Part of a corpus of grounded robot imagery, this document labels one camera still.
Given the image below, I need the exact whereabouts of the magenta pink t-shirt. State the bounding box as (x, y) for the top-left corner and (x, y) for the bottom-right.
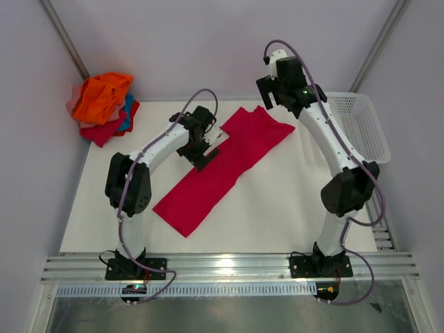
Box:
(153, 106), (295, 238)

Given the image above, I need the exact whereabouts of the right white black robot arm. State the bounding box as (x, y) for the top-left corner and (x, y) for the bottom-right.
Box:
(256, 50), (379, 278)

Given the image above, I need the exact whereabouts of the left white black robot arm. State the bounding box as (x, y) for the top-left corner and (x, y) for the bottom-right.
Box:
(105, 106), (224, 280)

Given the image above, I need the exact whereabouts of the white perforated plastic basket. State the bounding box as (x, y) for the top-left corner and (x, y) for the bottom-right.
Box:
(326, 92), (391, 164)

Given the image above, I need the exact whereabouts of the blue t-shirt in pile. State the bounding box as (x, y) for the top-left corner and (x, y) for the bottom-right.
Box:
(114, 94), (135, 136)

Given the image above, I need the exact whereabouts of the red t-shirt at bottom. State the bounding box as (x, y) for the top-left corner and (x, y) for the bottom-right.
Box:
(79, 101), (140, 148)

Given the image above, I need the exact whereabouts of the orange folded t-shirt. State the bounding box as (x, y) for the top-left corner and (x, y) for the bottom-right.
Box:
(72, 72), (133, 125)

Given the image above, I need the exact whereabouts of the pink t-shirt under orange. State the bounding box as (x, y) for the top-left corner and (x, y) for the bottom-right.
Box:
(66, 85), (82, 114)

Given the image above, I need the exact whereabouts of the left controller board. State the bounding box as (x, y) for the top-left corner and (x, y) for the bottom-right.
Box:
(120, 284), (147, 303)

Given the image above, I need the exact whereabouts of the controller board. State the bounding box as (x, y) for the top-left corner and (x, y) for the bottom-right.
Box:
(314, 282), (340, 304)
(120, 284), (147, 303)

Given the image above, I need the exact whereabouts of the right controller board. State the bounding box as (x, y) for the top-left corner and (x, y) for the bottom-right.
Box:
(314, 282), (340, 304)

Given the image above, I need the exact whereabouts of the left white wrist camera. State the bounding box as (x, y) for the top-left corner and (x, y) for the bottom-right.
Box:
(205, 126), (230, 149)

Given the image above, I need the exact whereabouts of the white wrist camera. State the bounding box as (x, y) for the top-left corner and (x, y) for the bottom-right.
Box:
(268, 49), (288, 80)
(205, 126), (230, 149)

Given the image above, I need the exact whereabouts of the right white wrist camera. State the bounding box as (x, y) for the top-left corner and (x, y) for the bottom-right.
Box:
(268, 49), (288, 80)

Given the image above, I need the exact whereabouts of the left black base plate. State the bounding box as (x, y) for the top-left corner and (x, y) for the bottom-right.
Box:
(105, 257), (167, 281)

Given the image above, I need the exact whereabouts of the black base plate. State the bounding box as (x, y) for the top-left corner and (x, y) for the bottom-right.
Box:
(105, 257), (167, 281)
(289, 253), (354, 279)

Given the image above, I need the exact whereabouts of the right corner metal post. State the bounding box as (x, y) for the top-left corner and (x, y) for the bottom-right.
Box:
(348, 0), (411, 93)

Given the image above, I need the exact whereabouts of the corner metal post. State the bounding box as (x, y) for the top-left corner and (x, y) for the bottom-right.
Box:
(348, 0), (411, 93)
(37, 0), (89, 80)

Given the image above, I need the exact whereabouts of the slotted grey cable duct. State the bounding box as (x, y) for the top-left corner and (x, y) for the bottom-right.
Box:
(55, 282), (316, 298)

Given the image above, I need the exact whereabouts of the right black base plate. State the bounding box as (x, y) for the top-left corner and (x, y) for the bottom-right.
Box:
(289, 253), (354, 279)

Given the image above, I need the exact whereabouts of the left corner metal post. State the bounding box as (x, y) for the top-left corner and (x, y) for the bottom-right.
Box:
(37, 0), (89, 80)

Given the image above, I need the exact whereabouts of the aluminium front rail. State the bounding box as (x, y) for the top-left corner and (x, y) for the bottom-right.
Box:
(40, 252), (420, 284)

